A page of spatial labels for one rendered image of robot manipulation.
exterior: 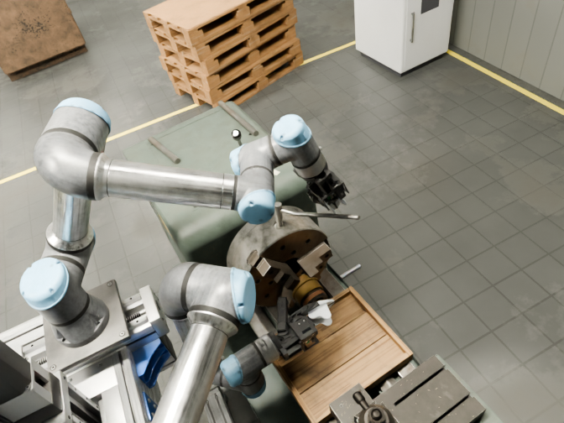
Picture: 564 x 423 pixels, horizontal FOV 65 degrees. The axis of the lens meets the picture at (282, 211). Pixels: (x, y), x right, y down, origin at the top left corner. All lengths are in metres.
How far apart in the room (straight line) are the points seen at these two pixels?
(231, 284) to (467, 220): 2.21
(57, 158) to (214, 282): 0.40
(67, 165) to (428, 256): 2.23
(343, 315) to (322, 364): 0.18
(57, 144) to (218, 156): 0.73
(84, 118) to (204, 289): 0.43
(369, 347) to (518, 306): 1.36
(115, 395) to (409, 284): 1.77
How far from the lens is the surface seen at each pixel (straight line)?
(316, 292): 1.30
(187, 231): 1.36
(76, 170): 0.92
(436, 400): 1.32
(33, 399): 1.13
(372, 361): 1.44
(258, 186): 0.90
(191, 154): 1.62
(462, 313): 2.59
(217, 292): 0.97
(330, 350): 1.46
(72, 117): 1.02
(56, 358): 1.40
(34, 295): 1.24
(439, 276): 2.70
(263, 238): 1.29
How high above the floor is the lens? 2.20
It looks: 46 degrees down
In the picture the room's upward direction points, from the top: 13 degrees counter-clockwise
